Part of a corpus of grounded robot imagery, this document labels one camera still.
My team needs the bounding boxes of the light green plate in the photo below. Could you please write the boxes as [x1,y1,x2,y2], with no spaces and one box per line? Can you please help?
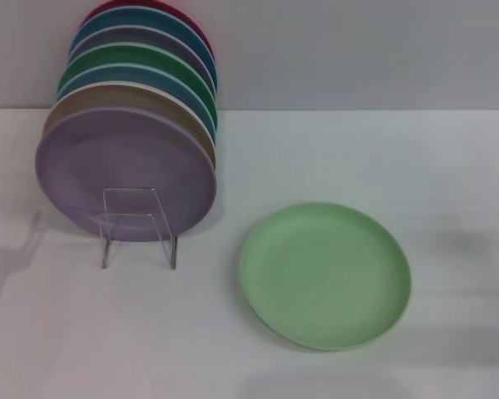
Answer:
[239,201,413,353]

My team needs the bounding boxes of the clear acrylic plate rack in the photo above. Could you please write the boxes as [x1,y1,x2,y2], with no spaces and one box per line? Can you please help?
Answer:
[96,186,179,271]

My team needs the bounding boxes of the purple plate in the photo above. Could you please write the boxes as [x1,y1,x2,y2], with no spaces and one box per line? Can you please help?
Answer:
[34,105,218,244]

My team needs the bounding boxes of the teal plate light blue rim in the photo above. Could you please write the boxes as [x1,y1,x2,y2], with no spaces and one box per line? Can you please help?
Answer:
[56,62,220,140]

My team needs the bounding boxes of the beige plate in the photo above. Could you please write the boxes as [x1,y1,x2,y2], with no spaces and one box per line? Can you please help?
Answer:
[41,81,217,170]

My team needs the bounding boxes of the dark green plate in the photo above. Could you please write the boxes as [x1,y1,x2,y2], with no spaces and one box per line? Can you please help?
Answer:
[57,41,220,130]

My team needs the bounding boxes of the grey lavender plate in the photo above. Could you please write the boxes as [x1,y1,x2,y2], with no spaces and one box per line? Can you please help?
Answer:
[68,24,217,96]

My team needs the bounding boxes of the red plate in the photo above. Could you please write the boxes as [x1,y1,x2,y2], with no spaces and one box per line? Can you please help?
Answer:
[82,0,215,59]

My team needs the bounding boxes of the dark teal plate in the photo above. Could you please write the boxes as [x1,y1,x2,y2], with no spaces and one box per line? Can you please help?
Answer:
[69,5,218,92]

